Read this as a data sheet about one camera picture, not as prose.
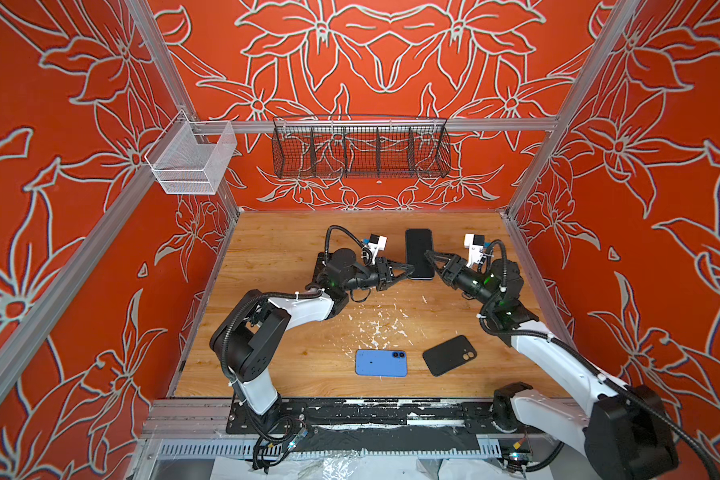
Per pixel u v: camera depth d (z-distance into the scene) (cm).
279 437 61
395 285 74
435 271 74
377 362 82
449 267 68
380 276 71
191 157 94
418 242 77
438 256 72
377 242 76
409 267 75
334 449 70
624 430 39
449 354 85
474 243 71
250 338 46
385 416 74
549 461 67
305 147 101
